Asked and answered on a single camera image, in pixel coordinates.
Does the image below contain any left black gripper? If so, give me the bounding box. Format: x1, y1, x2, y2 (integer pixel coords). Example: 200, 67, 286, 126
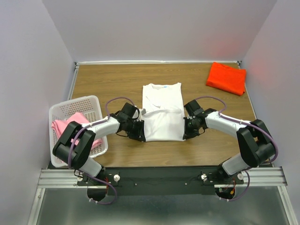
126, 119, 146, 142

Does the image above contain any white t-shirt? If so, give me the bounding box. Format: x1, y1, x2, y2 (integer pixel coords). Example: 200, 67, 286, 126
142, 82, 185, 142

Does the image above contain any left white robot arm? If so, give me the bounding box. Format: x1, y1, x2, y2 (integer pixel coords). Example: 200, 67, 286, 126
52, 103, 146, 185

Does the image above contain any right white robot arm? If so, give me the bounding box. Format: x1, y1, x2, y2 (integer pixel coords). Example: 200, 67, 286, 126
183, 99, 278, 184

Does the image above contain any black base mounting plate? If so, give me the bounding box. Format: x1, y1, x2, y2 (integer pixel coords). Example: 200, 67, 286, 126
77, 166, 244, 200

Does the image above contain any white plastic laundry basket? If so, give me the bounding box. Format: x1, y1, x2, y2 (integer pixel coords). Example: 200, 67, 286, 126
49, 95, 108, 168

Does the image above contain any folded orange t-shirt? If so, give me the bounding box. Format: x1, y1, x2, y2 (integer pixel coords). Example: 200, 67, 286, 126
206, 62, 247, 96

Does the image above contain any pink t-shirt in basket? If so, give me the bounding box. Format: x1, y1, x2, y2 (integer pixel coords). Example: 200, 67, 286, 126
52, 112, 103, 150

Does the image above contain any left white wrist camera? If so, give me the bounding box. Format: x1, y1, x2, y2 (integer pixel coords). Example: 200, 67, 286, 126
137, 108, 146, 120

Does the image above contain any aluminium front rail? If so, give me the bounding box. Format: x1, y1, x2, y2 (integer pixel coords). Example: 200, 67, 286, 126
37, 167, 287, 188

